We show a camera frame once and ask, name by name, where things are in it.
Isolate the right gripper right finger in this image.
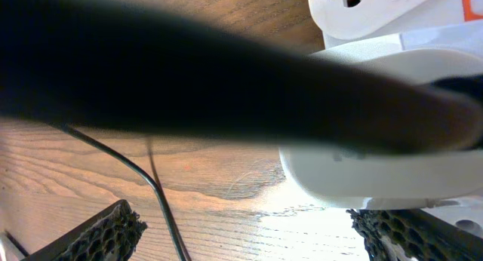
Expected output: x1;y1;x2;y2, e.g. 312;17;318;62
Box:
347;209;482;261

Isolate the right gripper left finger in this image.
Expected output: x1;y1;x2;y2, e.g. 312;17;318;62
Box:
25;199;147;261

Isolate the black charger cable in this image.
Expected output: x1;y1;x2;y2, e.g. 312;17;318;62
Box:
0;0;483;261

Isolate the white USB charger plug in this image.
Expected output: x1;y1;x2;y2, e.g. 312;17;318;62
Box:
279;46;482;210

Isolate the white travel adapter plug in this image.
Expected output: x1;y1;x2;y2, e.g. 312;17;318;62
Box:
308;0;430;40

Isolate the white power strip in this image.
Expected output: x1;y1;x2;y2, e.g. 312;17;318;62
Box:
323;0;482;236

